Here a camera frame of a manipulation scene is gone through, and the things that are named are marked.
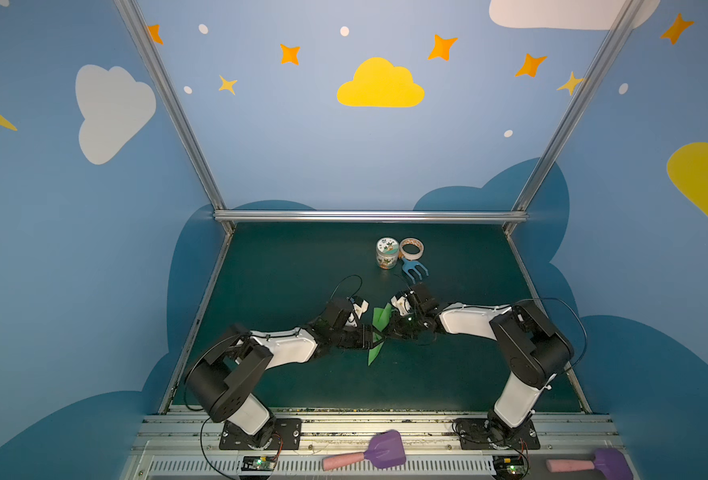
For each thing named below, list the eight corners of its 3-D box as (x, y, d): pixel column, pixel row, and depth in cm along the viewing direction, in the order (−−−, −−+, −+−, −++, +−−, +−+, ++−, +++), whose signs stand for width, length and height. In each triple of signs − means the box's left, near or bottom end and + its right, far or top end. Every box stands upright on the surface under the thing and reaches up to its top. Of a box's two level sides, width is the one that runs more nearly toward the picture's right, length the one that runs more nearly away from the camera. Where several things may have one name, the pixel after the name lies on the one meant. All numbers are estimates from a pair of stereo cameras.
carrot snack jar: (376, 271, 112) (378, 254, 104) (375, 254, 117) (377, 237, 109) (396, 271, 112) (399, 254, 104) (394, 255, 117) (397, 237, 109)
